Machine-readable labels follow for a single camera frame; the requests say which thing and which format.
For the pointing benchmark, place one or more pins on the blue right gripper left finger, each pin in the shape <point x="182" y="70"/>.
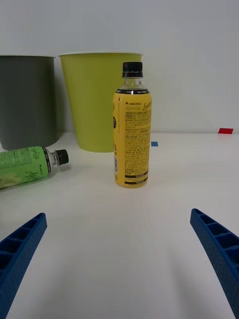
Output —
<point x="17" y="251"/>

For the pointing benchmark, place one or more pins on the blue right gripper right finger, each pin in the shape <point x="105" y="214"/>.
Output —
<point x="219" y="249"/>

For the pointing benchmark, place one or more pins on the yellow label plastic bottle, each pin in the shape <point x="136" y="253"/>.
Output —
<point x="132" y="139"/>

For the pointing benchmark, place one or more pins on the green label plastic bottle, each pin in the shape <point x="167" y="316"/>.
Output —
<point x="22" y="167"/>

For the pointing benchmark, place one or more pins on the grey plastic waste bin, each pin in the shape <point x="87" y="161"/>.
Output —
<point x="27" y="99"/>

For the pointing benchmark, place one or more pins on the yellow-green plastic waste bin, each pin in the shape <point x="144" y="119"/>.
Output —
<point x="92" y="99"/>

